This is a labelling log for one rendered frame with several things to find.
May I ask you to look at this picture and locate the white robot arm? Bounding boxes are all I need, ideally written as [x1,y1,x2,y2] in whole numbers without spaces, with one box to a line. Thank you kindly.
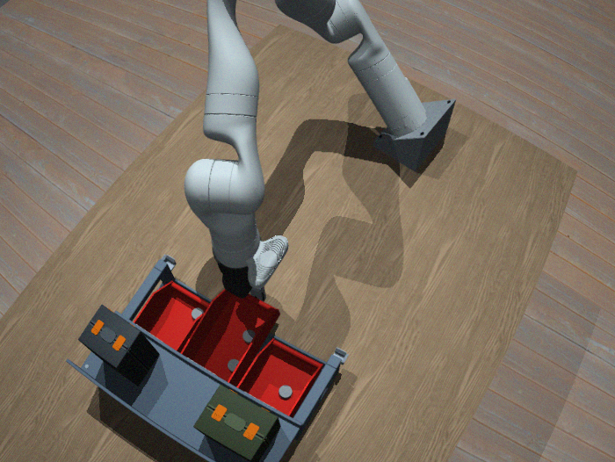
[184,0,427,252]

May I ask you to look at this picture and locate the grey steel disc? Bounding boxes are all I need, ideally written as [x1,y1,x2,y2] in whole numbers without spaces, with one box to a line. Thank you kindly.
[242,329,255,343]
[279,385,293,399]
[192,307,204,320]
[228,359,239,372]

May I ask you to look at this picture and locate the grey metal shelf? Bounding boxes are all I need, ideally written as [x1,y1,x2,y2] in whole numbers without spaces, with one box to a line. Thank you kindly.
[66,254,349,462]

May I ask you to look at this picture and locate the dark grey case with orange latches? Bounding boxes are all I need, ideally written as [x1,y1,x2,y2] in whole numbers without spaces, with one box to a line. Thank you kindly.
[78,305,160,386]

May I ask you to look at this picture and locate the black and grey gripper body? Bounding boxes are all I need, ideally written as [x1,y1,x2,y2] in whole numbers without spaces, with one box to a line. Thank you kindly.
[212,230,289,299]

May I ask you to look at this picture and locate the dark green case with orange latches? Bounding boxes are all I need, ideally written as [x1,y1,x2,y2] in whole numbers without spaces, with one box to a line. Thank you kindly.
[194,385,280,462]

